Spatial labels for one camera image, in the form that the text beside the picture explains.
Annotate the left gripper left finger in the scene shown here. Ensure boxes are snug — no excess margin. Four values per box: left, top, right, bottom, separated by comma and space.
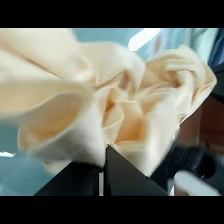
34, 161, 103, 197

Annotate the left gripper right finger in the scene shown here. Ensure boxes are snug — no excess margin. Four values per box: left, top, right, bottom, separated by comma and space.
103, 144, 168, 197

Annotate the cream T-shirt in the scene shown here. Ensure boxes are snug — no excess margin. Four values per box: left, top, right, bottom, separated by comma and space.
0, 28, 218, 178

